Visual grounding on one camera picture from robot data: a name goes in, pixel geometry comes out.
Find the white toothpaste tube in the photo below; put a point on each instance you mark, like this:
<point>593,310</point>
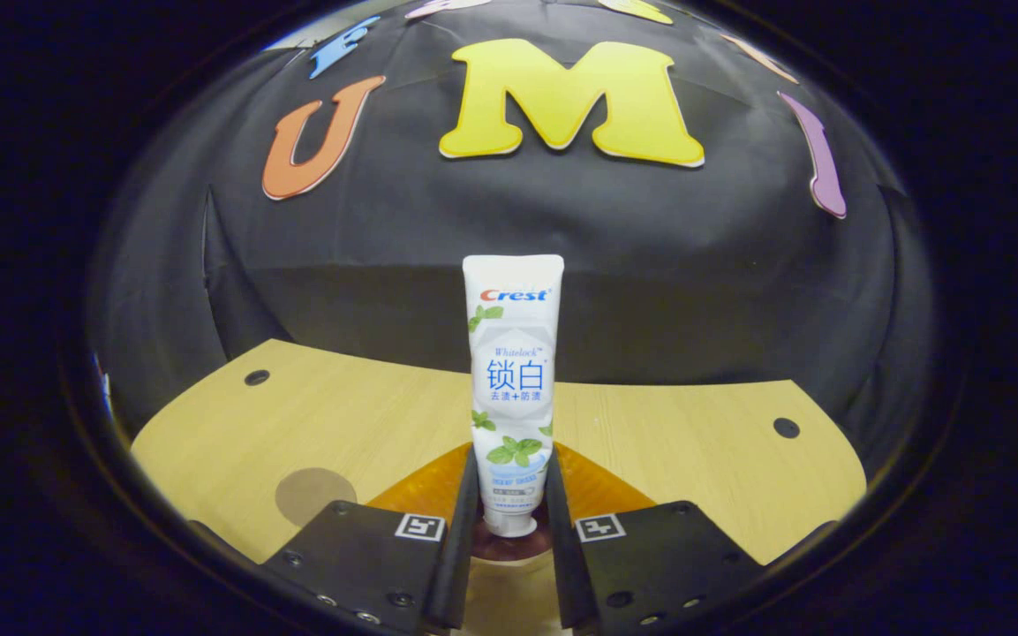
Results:
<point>513,380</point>

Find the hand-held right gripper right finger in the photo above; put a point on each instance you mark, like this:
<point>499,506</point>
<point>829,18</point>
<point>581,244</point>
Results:
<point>650,565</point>

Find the beige cup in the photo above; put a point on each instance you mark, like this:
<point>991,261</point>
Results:
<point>513,583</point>

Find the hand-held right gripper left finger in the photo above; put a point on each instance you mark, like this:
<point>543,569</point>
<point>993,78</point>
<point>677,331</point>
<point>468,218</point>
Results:
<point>367,556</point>

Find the wooden desktop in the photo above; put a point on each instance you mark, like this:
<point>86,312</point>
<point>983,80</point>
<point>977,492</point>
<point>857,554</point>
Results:
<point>694,459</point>

